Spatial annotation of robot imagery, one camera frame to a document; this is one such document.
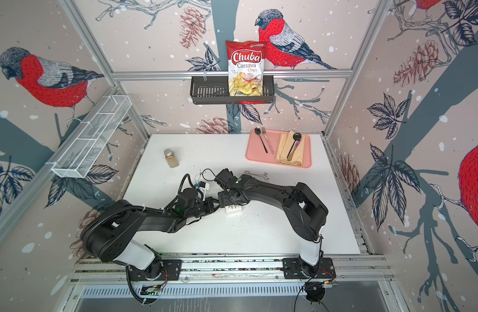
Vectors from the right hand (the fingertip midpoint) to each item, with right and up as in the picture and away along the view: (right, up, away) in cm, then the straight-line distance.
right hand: (228, 200), depth 88 cm
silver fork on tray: (+20, +35, +34) cm, 53 cm away
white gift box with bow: (+1, -4, -3) cm, 5 cm away
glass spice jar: (-32, +19, +13) cm, 39 cm away
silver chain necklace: (+18, +10, +15) cm, 25 cm away
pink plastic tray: (+15, +23, +27) cm, 38 cm away
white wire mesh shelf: (-55, +25, -13) cm, 62 cm away
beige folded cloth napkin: (+33, +28, +28) cm, 52 cm away
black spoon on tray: (+16, +36, +34) cm, 52 cm away
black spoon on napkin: (+40, +32, +30) cm, 59 cm away
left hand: (-1, 0, -2) cm, 2 cm away
